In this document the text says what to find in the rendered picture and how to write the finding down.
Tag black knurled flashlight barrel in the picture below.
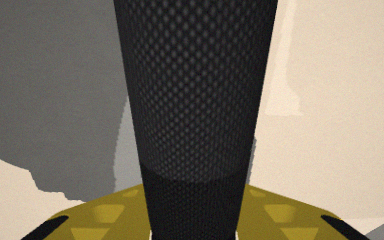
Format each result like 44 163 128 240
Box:
113 0 279 240

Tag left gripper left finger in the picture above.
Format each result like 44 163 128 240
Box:
43 184 151 240

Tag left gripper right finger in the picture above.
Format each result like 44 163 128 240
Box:
237 184 348 240

